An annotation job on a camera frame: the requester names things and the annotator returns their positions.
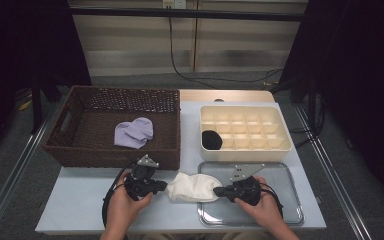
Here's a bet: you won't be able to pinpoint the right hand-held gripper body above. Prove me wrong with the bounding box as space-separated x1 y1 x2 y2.
229 163 267 205

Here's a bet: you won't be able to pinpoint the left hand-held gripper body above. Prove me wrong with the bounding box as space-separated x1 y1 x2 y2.
123 154 160 202

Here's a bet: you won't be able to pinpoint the white sock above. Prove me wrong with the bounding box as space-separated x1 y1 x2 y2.
164 171 223 203

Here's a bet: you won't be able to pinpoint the cream divided storage box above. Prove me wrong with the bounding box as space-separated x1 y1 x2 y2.
199 104 293 163

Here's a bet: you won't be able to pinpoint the clear plastic lid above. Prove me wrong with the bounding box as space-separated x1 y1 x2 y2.
197 161 305 228

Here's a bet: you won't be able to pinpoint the black sock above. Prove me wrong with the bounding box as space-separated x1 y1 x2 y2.
201 130 224 151

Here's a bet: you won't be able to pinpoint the brown wicker basket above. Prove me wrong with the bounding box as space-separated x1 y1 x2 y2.
42 85 182 171

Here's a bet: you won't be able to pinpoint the person's right hand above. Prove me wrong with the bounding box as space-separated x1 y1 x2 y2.
234 175 283 231

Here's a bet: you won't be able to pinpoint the person's left hand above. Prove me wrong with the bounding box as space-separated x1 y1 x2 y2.
106 172 154 231

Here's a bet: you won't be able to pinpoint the person's right leg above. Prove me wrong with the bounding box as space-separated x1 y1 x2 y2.
221 232 268 240

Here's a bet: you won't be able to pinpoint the person's leg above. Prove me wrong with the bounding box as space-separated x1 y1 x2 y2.
221 232 268 240
139 233 198 240

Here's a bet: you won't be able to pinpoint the person's left leg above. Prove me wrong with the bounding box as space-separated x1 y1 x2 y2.
139 233 198 240

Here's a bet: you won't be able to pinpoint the purple sock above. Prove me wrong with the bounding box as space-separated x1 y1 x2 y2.
113 116 155 150

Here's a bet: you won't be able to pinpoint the black stand leg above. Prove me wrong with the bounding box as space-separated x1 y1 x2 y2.
30 78 44 135

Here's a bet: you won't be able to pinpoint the yellow floor object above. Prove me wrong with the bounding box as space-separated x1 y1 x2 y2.
17 99 33 112

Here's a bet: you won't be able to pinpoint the dark curtain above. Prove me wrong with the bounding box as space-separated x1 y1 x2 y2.
0 0 93 168
278 0 384 211

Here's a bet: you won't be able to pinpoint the black horizontal bar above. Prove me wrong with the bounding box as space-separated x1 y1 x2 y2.
69 7 306 23

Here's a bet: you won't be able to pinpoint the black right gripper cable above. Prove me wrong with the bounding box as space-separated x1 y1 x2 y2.
259 183 284 218

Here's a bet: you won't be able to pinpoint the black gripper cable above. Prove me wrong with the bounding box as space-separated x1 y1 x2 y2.
259 183 284 218
101 159 139 229

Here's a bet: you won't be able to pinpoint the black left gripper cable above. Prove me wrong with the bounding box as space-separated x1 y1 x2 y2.
101 159 139 229

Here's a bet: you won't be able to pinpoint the black floor cables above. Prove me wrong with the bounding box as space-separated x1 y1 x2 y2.
291 96 326 149

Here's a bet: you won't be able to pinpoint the metal floor rail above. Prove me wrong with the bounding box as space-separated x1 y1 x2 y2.
0 106 61 240
293 104 374 240

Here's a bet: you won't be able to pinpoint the black stand post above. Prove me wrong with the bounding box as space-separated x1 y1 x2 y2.
306 74 318 132

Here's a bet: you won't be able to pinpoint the black wall cable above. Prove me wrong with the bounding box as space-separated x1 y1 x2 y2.
168 16 285 90

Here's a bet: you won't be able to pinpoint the white wall socket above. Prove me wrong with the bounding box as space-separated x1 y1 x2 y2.
162 0 188 10

